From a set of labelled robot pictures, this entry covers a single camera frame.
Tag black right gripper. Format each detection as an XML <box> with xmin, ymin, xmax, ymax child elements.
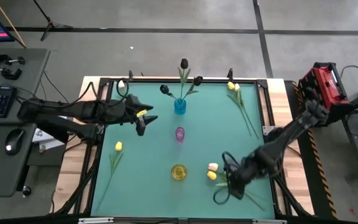
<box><xmin>227</xmin><ymin>161</ymin><xmax>258</xmax><ymax>200</ymax></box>

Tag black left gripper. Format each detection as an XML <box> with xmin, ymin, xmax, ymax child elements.
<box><xmin>122</xmin><ymin>94</ymin><xmax>159</xmax><ymax>137</ymax></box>

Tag yellow artificial tulip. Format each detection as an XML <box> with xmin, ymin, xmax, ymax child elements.
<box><xmin>226</xmin><ymin>81</ymin><xmax>253</xmax><ymax>138</ymax></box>
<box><xmin>94</xmin><ymin>141</ymin><xmax>125</xmax><ymax>205</ymax></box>
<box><xmin>206</xmin><ymin>170</ymin><xmax>266</xmax><ymax>212</ymax></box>

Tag black artificial tulip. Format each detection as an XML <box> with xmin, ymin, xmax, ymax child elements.
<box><xmin>178</xmin><ymin>58</ymin><xmax>190</xmax><ymax>102</ymax></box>
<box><xmin>181</xmin><ymin>75</ymin><xmax>204</xmax><ymax>102</ymax></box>
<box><xmin>159</xmin><ymin>84</ymin><xmax>180</xmax><ymax>102</ymax></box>

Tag small blue glass vase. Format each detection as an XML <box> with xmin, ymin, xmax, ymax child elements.
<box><xmin>173</xmin><ymin>98</ymin><xmax>187</xmax><ymax>116</ymax></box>

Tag small purple glass vase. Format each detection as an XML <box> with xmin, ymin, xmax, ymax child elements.
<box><xmin>175</xmin><ymin>126</ymin><xmax>186</xmax><ymax>144</ymax></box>

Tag yellow textured glass vase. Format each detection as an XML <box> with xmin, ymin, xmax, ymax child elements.
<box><xmin>170</xmin><ymin>163</ymin><xmax>188</xmax><ymax>182</ymax></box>

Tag pale pink artificial tulip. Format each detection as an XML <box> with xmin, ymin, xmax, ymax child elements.
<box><xmin>207</xmin><ymin>162</ymin><xmax>276</xmax><ymax>206</ymax></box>

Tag metal corner plate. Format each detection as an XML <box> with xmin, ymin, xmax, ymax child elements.
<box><xmin>262</xmin><ymin>125</ymin><xmax>277</xmax><ymax>136</ymax></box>

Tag teal table mat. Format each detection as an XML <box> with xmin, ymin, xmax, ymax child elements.
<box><xmin>90</xmin><ymin>81</ymin><xmax>276</xmax><ymax>220</ymax></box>

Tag hazard striped black platform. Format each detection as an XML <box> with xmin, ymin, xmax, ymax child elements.
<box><xmin>284</xmin><ymin>80</ymin><xmax>339</xmax><ymax>220</ymax></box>

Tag white papers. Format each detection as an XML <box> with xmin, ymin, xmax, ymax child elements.
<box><xmin>31</xmin><ymin>126</ymin><xmax>65</xmax><ymax>152</ymax></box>

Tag black tripod stand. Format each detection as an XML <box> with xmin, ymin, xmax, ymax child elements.
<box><xmin>31</xmin><ymin>0</ymin><xmax>74</xmax><ymax>42</ymax></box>

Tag black computer mouse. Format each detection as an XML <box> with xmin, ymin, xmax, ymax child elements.
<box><xmin>4</xmin><ymin>128</ymin><xmax>26</xmax><ymax>156</ymax></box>

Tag red and black tool case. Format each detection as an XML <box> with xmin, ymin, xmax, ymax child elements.
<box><xmin>297</xmin><ymin>61</ymin><xmax>355</xmax><ymax>127</ymax></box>

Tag black C-clamp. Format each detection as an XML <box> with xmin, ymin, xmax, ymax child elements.
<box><xmin>0</xmin><ymin>54</ymin><xmax>26</xmax><ymax>66</ymax></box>
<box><xmin>0</xmin><ymin>64</ymin><xmax>23</xmax><ymax>81</ymax></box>

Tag black aluminium table frame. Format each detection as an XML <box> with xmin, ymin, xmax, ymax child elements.
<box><xmin>54</xmin><ymin>76</ymin><xmax>315</xmax><ymax>224</ymax></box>

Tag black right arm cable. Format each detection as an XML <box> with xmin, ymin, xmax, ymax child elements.
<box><xmin>213</xmin><ymin>151</ymin><xmax>241</xmax><ymax>206</ymax></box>

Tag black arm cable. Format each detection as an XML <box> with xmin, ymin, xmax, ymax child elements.
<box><xmin>213</xmin><ymin>151</ymin><xmax>241</xmax><ymax>206</ymax></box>
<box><xmin>44</xmin><ymin>70</ymin><xmax>130</xmax><ymax>105</ymax></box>

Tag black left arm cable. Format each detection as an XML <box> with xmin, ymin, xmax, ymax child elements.
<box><xmin>44</xmin><ymin>70</ymin><xmax>130</xmax><ymax>105</ymax></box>

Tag silver metal bracket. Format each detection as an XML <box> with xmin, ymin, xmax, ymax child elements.
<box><xmin>78</xmin><ymin>217</ymin><xmax>115</xmax><ymax>224</ymax></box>
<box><xmin>252</xmin><ymin>218</ymin><xmax>288</xmax><ymax>224</ymax></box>

